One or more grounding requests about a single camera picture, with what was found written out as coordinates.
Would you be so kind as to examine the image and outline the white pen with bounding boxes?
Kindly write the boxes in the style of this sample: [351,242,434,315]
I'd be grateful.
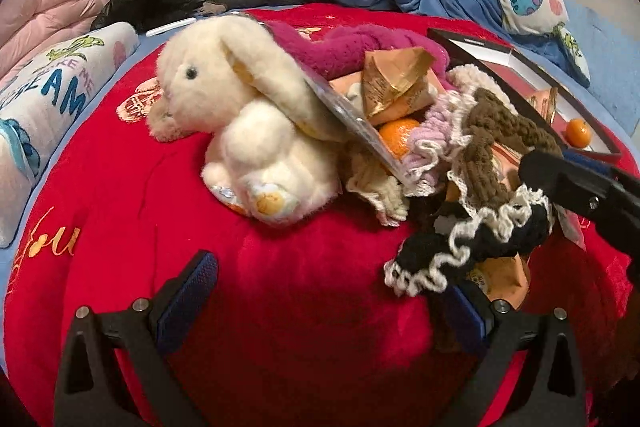
[145,18,193,36]

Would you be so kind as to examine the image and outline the black scrunchie with white lace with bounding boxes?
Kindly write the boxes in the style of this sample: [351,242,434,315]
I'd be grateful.
[384,184,557,298]

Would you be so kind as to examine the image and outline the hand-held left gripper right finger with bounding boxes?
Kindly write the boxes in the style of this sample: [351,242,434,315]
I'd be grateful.
[435,284,588,427]

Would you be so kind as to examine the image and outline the pink scrunchie with white lace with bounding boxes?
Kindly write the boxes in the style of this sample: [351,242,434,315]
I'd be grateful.
[405,89,468,198]

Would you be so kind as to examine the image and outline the white plush rabbit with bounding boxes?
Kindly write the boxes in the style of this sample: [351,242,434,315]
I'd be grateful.
[145,14,351,228]

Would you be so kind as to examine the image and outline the clear plastic sleeve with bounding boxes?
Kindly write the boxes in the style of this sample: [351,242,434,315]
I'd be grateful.
[300,69,418,188]

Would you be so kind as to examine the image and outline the beige crocheted scrunchie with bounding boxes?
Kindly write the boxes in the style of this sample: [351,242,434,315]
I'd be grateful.
[342,147,416,228]

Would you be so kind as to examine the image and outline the magenta plush toy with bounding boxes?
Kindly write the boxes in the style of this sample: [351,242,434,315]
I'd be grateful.
[265,21,448,82]

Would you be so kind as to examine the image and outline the cream fuzzy scrunchie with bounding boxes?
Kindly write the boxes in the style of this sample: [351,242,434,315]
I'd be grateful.
[446,63,516,108]

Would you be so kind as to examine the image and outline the brown crocheted scrunchie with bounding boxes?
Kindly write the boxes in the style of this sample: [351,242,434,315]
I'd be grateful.
[447,87,563,212]

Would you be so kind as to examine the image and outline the orange cone snack packet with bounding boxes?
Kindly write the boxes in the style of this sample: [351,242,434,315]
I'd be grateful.
[465,254,531,308]
[530,87,561,125]
[361,47,440,126]
[327,72,373,108]

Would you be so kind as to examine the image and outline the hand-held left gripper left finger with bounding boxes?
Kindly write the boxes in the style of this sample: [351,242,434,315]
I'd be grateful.
[54,249,221,427]

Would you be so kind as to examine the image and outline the long white cartoon pillow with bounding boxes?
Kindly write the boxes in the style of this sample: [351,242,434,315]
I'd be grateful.
[0,22,141,248]

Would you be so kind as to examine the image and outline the tangerine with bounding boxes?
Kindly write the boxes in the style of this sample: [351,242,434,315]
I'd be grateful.
[377,118,422,160]
[565,118,592,148]

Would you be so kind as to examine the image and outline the black box with white interior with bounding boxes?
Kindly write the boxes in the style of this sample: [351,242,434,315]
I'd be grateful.
[427,27,623,158]

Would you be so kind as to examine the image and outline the red printed blanket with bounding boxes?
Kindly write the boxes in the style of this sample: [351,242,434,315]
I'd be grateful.
[2,4,633,427]

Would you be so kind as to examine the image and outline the pink quilt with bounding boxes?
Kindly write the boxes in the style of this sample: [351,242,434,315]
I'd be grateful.
[0,0,116,82]

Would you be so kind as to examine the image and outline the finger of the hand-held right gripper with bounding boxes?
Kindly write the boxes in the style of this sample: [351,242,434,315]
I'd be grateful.
[518,148,640,258]
[562,148,640,192]

